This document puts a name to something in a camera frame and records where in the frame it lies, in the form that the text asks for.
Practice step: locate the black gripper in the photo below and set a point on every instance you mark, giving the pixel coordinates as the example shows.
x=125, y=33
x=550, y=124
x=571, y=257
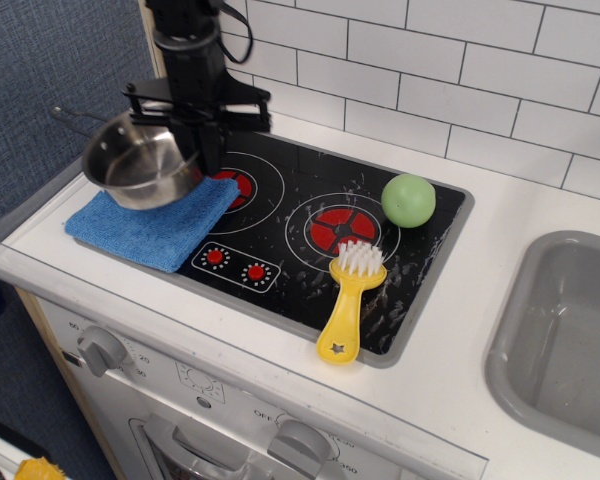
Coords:
x=198, y=100

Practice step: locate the small stainless steel pot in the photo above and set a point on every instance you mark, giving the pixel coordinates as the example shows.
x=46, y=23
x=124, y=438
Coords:
x=139, y=166

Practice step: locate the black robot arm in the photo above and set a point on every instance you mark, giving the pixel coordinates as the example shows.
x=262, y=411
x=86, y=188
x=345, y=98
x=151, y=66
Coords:
x=197, y=22

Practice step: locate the folded blue towel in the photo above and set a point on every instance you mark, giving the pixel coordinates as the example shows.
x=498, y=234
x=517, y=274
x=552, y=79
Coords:
x=160, y=238

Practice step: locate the black toy stovetop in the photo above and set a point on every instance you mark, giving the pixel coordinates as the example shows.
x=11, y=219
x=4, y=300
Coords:
x=269, y=255

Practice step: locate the yellow dish brush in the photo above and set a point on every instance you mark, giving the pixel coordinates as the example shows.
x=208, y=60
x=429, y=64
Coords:
x=357, y=268

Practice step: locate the green ball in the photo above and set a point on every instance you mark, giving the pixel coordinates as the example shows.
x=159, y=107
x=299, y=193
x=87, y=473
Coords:
x=408, y=201

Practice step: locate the grey left oven knob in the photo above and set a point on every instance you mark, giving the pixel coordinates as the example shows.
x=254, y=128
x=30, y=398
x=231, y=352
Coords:
x=100, y=350

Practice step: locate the grey oven knob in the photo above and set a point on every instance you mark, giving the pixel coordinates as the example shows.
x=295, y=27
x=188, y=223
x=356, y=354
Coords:
x=300, y=447
x=100, y=350

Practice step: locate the white toy oven front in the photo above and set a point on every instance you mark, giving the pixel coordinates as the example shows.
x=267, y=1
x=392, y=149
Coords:
x=163, y=419

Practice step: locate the grey right oven knob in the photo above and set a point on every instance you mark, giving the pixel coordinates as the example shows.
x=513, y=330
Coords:
x=300, y=447

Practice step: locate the yellow object bottom left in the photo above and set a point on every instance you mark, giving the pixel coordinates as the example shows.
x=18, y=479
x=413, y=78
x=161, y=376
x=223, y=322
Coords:
x=39, y=469

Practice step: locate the grey sink basin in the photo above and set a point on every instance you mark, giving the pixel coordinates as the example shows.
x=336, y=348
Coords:
x=543, y=367

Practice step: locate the wooden side post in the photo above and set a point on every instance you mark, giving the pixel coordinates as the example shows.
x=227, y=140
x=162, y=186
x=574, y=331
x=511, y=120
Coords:
x=155, y=53

